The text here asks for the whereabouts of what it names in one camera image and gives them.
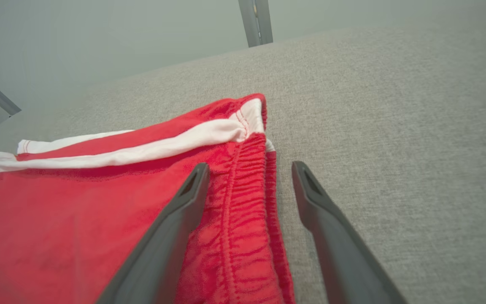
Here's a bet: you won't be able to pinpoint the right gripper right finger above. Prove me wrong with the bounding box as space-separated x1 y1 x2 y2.
292 161 408 304

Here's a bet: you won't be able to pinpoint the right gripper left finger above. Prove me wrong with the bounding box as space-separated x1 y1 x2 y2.
95 163 211 304

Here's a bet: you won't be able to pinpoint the red Bulls shorts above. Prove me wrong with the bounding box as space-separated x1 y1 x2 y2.
0 93 296 304

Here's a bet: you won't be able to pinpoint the grey fabric sofa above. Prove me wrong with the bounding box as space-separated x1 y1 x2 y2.
0 17 486 304

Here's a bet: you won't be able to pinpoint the grey vertical partition post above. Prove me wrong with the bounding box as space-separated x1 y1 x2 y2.
238 0 274 48

